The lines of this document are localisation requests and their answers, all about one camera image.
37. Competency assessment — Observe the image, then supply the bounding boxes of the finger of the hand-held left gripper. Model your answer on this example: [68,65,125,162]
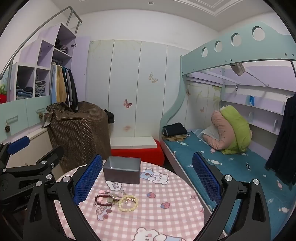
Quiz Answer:
[2,146,64,184]
[0,136,30,172]

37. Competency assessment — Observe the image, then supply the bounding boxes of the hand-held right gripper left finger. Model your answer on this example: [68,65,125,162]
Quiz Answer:
[23,154,103,241]

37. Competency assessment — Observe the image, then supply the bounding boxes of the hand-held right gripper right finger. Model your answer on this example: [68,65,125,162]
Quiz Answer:
[192,152,271,241]

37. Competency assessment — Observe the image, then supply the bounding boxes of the dark red bead bracelet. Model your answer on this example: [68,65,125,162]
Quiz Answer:
[94,194,115,207]

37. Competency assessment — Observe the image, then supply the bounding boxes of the grey storage box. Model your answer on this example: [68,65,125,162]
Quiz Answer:
[102,156,142,184]

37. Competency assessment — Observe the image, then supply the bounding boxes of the pale yellow bead bracelet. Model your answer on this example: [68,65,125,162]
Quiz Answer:
[118,195,139,212]

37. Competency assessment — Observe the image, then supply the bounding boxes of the mint drawer cabinet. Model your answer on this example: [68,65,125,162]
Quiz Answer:
[0,95,52,144]

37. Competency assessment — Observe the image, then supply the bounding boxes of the white pillow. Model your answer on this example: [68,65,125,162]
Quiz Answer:
[202,126,220,141]

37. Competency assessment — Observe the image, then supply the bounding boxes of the pink plush pillow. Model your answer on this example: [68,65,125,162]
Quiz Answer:
[203,110,234,150]

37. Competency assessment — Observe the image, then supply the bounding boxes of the folded tan clothes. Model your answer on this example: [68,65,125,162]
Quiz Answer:
[163,134,188,141]

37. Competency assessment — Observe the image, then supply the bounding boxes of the red box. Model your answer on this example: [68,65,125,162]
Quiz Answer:
[110,139,165,166]

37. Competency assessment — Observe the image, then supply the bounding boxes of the white board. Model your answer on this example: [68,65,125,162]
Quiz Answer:
[110,137,158,149]

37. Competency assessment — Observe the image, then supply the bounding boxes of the green blanket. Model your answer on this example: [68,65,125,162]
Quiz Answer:
[220,105,252,154]

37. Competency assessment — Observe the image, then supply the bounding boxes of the folded dark clothes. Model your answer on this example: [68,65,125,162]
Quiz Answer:
[162,122,187,137]

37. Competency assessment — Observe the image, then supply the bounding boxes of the pink checked bear tablecloth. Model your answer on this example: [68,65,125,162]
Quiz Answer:
[54,160,222,241]

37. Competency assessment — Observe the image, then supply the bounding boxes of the black bag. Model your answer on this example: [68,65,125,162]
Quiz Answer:
[104,109,115,124]

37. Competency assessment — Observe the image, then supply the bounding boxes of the dark hanging coats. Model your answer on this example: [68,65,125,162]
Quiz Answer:
[65,67,78,109]

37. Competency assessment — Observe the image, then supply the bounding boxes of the light blue hanging shirt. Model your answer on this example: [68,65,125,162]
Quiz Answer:
[50,64,58,103]

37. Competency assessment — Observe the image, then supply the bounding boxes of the yellow hanging coat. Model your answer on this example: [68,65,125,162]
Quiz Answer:
[57,66,68,103]

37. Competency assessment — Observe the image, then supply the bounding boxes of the dark hanging jacket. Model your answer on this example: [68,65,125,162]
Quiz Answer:
[265,93,296,184]

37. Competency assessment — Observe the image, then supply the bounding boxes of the purple stair shelf cabinet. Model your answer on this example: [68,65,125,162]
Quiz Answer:
[7,23,90,105]

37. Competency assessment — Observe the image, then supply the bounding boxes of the dark clothes pile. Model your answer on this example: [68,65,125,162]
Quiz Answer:
[54,39,70,54]

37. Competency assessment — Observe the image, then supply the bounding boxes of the grey metal handrail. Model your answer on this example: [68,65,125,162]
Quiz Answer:
[0,6,83,79]

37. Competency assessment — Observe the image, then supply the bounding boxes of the pale green wardrobe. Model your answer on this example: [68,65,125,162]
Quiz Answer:
[85,39,192,142]

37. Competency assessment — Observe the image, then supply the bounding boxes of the grey hanging pouch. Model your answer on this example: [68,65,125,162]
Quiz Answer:
[230,62,245,76]

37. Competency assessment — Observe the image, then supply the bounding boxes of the mint green bunk bed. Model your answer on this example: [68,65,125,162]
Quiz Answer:
[159,22,296,241]

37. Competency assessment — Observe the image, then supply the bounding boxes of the green gold bracelet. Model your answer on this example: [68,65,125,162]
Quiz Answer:
[106,195,123,205]

